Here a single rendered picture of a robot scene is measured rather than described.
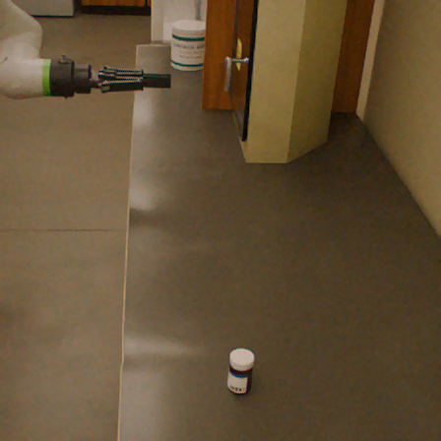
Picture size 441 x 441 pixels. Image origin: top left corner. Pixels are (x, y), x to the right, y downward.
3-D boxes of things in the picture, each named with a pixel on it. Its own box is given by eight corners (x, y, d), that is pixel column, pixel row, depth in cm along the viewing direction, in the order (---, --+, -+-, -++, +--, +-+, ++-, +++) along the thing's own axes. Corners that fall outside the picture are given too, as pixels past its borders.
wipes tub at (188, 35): (206, 60, 249) (208, 20, 241) (208, 72, 238) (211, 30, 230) (170, 59, 248) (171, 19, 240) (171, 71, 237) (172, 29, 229)
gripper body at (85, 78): (73, 70, 162) (111, 71, 163) (76, 58, 169) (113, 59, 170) (74, 98, 166) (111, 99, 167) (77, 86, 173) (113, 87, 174)
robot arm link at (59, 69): (55, 92, 174) (50, 105, 166) (52, 47, 168) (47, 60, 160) (79, 92, 175) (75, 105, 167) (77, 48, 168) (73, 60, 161)
